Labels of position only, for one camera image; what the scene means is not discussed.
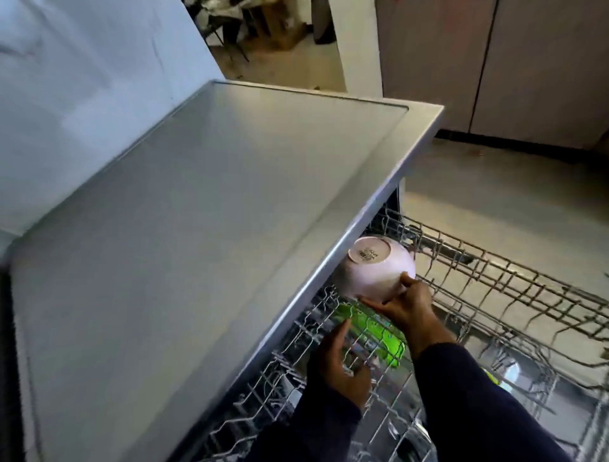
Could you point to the dark low furniture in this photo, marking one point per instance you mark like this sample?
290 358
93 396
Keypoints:
276 24

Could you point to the black framed chair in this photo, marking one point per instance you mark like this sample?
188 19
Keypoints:
223 19

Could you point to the person's right forearm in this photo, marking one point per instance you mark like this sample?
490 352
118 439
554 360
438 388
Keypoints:
476 409

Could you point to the person's right hand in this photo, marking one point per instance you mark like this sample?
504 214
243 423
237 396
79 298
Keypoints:
411 309

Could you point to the person's left hand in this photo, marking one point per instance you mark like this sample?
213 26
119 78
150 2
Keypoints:
340 371

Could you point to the pink bowl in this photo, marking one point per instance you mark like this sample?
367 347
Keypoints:
380 271

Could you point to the dark bag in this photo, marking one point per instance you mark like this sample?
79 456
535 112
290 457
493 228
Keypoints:
323 21

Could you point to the person's left forearm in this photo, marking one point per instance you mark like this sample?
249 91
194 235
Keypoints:
314 433

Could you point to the brown cabinet door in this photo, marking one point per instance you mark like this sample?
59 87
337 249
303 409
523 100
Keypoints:
428 62
547 71

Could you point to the silver dishwasher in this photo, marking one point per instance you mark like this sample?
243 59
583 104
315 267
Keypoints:
190 238

